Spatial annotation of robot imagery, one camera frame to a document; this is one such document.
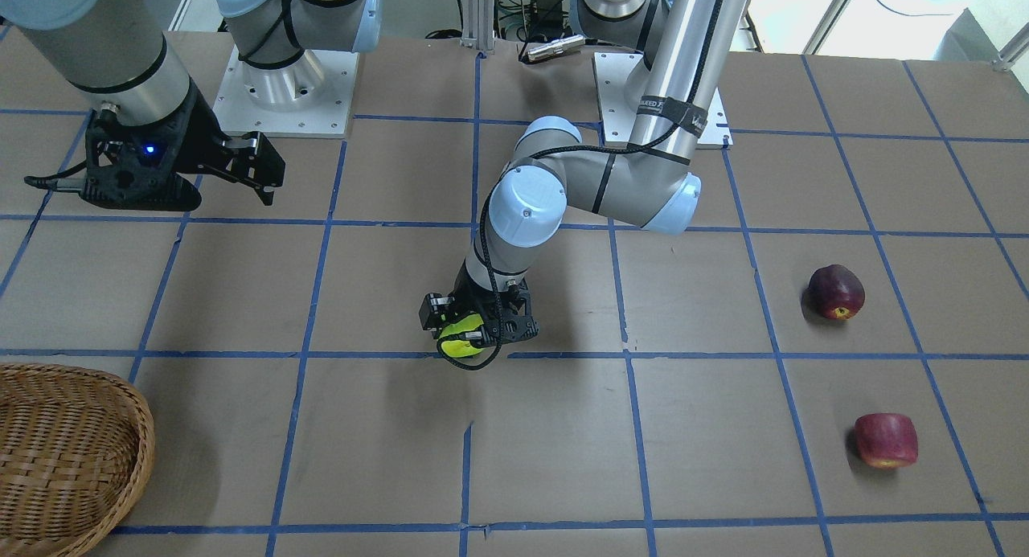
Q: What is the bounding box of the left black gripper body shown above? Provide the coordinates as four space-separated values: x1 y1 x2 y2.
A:
438 272 538 341

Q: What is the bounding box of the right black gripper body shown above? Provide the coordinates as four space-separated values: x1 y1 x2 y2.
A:
80 84 238 211

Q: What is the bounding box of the green apple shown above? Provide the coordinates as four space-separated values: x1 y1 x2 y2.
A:
439 313 484 358

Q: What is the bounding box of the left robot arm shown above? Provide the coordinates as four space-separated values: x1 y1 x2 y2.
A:
420 0 751 369

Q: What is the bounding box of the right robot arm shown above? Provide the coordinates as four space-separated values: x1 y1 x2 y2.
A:
2 0 382 211

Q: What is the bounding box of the wicker basket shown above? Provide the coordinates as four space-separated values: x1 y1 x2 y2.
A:
1 362 157 556

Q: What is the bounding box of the dark red apple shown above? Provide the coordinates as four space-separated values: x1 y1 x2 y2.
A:
807 264 865 322

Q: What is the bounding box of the bright red apple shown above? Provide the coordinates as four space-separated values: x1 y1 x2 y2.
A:
853 412 919 469

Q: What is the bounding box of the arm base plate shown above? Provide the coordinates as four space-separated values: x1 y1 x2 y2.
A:
592 51 734 149
211 49 360 140

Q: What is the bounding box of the aluminium frame post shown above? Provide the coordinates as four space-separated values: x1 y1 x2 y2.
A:
459 0 496 55

